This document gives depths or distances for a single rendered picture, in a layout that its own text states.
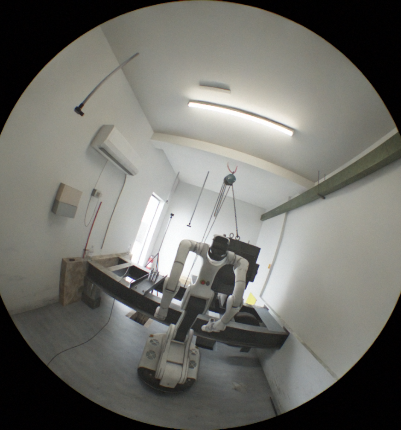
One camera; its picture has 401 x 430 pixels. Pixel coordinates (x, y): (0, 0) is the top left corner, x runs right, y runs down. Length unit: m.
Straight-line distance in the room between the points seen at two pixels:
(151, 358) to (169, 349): 0.22
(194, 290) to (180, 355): 0.67
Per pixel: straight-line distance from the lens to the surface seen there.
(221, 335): 1.94
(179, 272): 0.98
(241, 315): 2.33
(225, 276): 1.88
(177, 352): 1.50
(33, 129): 1.53
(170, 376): 1.43
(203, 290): 1.16
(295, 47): 1.42
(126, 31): 1.84
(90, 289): 2.30
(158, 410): 1.63
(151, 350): 1.61
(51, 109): 1.59
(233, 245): 1.96
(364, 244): 1.68
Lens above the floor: 1.50
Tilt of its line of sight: 8 degrees up
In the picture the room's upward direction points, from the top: 20 degrees clockwise
